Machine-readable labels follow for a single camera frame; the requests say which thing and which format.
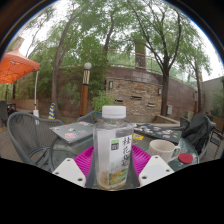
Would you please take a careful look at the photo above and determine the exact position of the blue yellow striped cone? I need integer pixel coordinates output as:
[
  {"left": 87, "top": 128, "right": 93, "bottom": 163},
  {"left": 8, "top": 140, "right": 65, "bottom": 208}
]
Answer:
[{"left": 48, "top": 102, "right": 57, "bottom": 121}]

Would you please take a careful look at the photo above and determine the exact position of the black metal patio chair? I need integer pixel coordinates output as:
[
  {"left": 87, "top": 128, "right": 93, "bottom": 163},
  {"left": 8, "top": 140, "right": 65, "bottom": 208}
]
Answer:
[{"left": 209, "top": 125, "right": 224, "bottom": 158}]

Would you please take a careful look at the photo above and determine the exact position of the clear bottle with white cap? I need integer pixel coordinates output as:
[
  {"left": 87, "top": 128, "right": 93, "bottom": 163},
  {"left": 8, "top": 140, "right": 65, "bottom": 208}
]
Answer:
[{"left": 92, "top": 105, "right": 135, "bottom": 191}]

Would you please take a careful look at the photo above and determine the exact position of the dark-trunked tree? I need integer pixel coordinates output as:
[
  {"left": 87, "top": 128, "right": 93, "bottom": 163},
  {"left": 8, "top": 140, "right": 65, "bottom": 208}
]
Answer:
[{"left": 124, "top": 0, "right": 214, "bottom": 118}]

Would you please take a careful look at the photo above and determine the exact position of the dark patio chairs group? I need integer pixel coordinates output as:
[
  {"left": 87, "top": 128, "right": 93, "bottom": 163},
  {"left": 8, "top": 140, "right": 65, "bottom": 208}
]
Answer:
[{"left": 0, "top": 100, "right": 17, "bottom": 130}]

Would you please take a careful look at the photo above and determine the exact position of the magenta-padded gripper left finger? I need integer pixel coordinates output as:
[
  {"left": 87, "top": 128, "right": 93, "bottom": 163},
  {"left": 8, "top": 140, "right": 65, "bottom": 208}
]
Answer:
[{"left": 52, "top": 145, "right": 98, "bottom": 188}]

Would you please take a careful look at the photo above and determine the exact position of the small yellow card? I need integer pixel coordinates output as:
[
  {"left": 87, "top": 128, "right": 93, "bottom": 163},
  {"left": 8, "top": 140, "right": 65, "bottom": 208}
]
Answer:
[{"left": 132, "top": 133, "right": 145, "bottom": 141}]

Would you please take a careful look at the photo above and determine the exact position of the green plant in blue pot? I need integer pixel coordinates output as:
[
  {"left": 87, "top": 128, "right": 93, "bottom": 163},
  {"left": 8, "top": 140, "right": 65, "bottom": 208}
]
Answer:
[{"left": 91, "top": 90, "right": 116, "bottom": 123}]

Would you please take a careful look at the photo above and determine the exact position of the grey laptop with stickers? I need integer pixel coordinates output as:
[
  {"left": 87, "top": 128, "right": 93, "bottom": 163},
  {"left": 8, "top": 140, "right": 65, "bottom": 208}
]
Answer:
[{"left": 48, "top": 120, "right": 95, "bottom": 145}]

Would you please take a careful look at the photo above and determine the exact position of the orange canopy tent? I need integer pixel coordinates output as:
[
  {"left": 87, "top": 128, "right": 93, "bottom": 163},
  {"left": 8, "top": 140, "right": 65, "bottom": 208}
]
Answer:
[{"left": 0, "top": 48, "right": 41, "bottom": 118}]

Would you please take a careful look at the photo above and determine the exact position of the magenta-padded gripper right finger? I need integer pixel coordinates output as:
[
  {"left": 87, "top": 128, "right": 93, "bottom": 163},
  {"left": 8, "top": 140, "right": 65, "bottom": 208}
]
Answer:
[{"left": 128, "top": 144, "right": 175, "bottom": 188}]

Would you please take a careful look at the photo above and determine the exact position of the pale-trunked leaning tree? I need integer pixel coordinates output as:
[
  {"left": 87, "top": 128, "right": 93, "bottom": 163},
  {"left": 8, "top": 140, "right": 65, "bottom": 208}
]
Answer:
[{"left": 24, "top": 0, "right": 113, "bottom": 118}]

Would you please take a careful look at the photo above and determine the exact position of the flat round red coaster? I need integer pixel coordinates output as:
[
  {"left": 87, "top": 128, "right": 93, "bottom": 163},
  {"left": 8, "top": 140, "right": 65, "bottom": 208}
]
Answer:
[{"left": 177, "top": 152, "right": 195, "bottom": 165}]

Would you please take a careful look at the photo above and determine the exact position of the white ceramic mug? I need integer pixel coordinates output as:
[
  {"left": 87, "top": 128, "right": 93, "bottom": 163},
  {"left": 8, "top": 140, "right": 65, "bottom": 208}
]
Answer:
[{"left": 147, "top": 138, "right": 182, "bottom": 164}]

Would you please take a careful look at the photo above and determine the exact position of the wooden lamp post white globe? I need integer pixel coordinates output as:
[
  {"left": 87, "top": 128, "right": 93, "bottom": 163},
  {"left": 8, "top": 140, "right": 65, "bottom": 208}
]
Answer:
[{"left": 78, "top": 62, "right": 93, "bottom": 117}]

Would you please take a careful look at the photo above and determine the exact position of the dark laptop with stickers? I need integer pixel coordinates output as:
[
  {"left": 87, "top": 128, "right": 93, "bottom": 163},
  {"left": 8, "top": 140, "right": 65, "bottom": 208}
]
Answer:
[{"left": 132, "top": 122, "right": 183, "bottom": 145}]

